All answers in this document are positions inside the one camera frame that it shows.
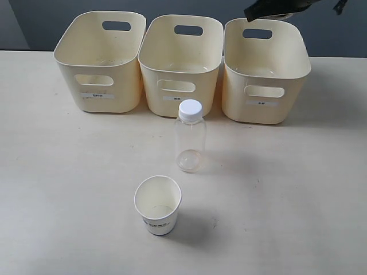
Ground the clear plastic bottle white cap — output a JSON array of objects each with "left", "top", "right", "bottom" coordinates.
[{"left": 174, "top": 99, "right": 206, "bottom": 173}]

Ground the white paper cup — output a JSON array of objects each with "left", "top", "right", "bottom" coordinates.
[{"left": 134, "top": 175, "right": 182, "bottom": 236}]

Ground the right cream plastic bin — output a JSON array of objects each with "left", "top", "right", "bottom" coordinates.
[{"left": 222, "top": 18, "right": 311, "bottom": 124}]

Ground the cream plastic bin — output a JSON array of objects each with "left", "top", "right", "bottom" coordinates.
[
  {"left": 138, "top": 14, "right": 224, "bottom": 117},
  {"left": 53, "top": 11, "right": 146, "bottom": 113},
  {"left": 222, "top": 18, "right": 311, "bottom": 124}
]

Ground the middle cream plastic bin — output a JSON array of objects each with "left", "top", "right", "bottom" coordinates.
[{"left": 138, "top": 14, "right": 224, "bottom": 117}]

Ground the left cream plastic bin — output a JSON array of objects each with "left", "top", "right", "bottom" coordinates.
[{"left": 53, "top": 11, "right": 146, "bottom": 113}]

